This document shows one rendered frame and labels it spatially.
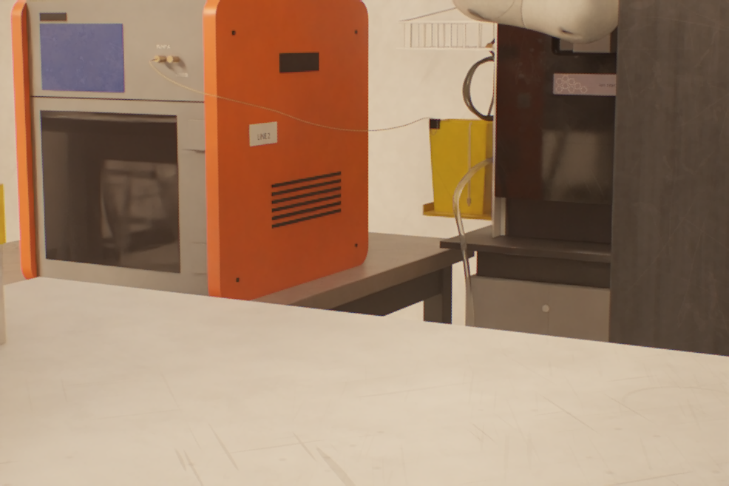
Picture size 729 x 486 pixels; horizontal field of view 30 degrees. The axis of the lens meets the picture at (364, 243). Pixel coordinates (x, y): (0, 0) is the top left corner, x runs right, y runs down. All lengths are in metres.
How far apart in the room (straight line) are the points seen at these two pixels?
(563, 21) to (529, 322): 0.68
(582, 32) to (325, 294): 0.56
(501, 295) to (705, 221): 1.05
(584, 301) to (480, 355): 1.38
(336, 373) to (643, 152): 0.55
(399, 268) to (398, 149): 1.49
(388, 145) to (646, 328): 2.45
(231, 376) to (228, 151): 1.10
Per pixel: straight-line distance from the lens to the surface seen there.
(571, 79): 2.21
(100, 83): 1.94
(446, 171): 2.34
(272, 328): 0.87
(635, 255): 1.25
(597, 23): 1.68
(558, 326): 2.19
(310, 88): 2.01
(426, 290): 2.35
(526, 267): 2.22
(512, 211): 2.30
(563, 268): 2.20
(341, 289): 2.01
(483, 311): 2.24
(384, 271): 2.12
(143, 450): 0.63
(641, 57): 1.23
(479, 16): 1.75
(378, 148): 3.66
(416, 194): 3.62
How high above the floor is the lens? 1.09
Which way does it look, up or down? 9 degrees down
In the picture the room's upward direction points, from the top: straight up
